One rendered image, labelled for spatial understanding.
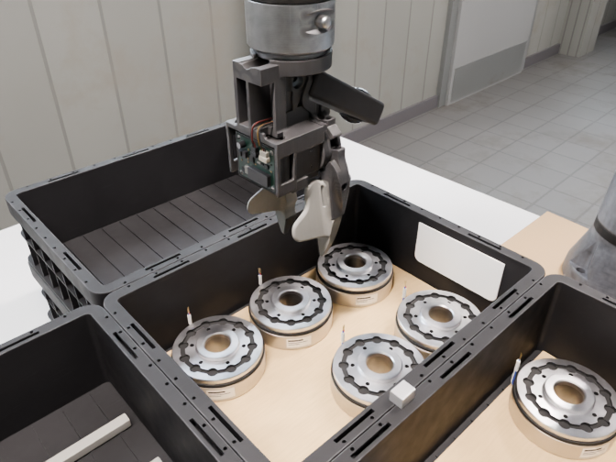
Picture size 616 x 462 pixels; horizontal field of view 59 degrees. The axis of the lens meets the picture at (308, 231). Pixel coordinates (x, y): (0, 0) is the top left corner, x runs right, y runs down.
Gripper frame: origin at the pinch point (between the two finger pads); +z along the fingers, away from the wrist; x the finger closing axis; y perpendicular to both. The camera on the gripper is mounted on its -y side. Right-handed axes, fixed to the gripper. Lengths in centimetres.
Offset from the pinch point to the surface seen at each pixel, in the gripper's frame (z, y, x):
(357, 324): 14.6, -4.8, 3.9
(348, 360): 11.3, 2.6, 9.0
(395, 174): 28, -61, -32
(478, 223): 28, -56, -7
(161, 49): 25, -72, -151
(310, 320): 11.8, 0.9, 1.3
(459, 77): 83, -281, -145
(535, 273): 4.5, -16.9, 19.0
